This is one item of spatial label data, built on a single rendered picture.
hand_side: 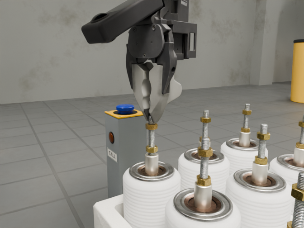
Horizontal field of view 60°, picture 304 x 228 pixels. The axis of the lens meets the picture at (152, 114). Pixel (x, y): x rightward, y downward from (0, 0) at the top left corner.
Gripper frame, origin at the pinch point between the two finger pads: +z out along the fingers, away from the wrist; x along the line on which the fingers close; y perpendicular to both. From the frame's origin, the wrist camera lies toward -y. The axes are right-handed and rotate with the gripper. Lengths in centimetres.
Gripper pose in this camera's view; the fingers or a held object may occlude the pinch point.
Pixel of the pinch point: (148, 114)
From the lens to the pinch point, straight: 41.1
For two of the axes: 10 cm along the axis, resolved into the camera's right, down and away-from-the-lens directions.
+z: 0.0, 9.8, 2.2
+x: -7.2, -1.5, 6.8
